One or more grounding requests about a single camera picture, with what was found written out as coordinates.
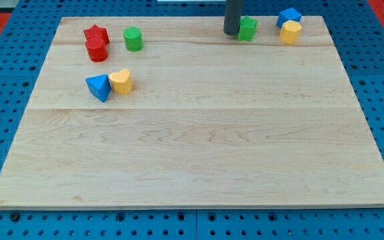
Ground green star block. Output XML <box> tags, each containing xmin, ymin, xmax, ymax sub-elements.
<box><xmin>238</xmin><ymin>15</ymin><xmax>257</xmax><ymax>41</ymax></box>

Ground red star block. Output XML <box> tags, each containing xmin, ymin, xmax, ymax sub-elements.
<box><xmin>83</xmin><ymin>25</ymin><xmax>110</xmax><ymax>45</ymax></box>

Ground blue cube block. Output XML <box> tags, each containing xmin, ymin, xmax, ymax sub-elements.
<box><xmin>277</xmin><ymin>7</ymin><xmax>302</xmax><ymax>28</ymax></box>

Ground light wooden board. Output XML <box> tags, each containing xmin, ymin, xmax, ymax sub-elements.
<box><xmin>0</xmin><ymin>16</ymin><xmax>384</xmax><ymax>210</ymax></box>

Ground yellow heart block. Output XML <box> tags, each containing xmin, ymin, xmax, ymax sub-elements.
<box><xmin>109</xmin><ymin>69</ymin><xmax>133</xmax><ymax>95</ymax></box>

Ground blue triangle block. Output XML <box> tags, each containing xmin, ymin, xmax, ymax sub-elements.
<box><xmin>85</xmin><ymin>74</ymin><xmax>111</xmax><ymax>102</ymax></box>

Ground green cylinder block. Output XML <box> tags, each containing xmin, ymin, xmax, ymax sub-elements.
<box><xmin>123</xmin><ymin>27</ymin><xmax>143</xmax><ymax>51</ymax></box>

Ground red cylinder block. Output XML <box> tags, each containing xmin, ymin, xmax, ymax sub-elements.
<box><xmin>85</xmin><ymin>37</ymin><xmax>108</xmax><ymax>62</ymax></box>

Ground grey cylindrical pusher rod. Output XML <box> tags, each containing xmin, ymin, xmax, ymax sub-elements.
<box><xmin>223</xmin><ymin>0</ymin><xmax>244</xmax><ymax>35</ymax></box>

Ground yellow hexagon block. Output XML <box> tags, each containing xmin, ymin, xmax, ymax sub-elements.
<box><xmin>279</xmin><ymin>20</ymin><xmax>302</xmax><ymax>45</ymax></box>

